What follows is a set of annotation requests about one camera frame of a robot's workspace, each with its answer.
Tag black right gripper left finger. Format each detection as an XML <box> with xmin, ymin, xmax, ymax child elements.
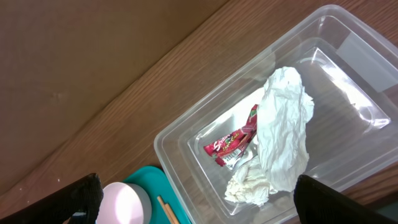
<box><xmin>1</xmin><ymin>173</ymin><xmax>104</xmax><ymax>224</ymax></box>

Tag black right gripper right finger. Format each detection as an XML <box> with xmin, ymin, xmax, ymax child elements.
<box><xmin>294</xmin><ymin>174</ymin><xmax>395</xmax><ymax>224</ymax></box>

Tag small white tissue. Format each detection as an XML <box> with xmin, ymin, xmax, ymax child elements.
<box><xmin>224</xmin><ymin>156</ymin><xmax>278</xmax><ymax>207</ymax></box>

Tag red snack wrapper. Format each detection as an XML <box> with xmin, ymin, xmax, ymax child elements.
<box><xmin>203</xmin><ymin>105</ymin><xmax>258</xmax><ymax>169</ymax></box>

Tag pink shallow bowl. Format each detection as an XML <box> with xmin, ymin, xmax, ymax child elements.
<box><xmin>96</xmin><ymin>182</ymin><xmax>152</xmax><ymax>224</ymax></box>

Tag teal plastic tray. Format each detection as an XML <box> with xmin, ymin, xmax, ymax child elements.
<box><xmin>123</xmin><ymin>166</ymin><xmax>191</xmax><ymax>224</ymax></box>

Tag wooden chopstick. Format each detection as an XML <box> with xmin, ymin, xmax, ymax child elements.
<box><xmin>164</xmin><ymin>203</ymin><xmax>180</xmax><ymax>224</ymax></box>
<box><xmin>157</xmin><ymin>195</ymin><xmax>178</xmax><ymax>224</ymax></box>

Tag clear plastic bin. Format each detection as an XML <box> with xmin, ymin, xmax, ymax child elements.
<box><xmin>154</xmin><ymin>5</ymin><xmax>397</xmax><ymax>223</ymax></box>

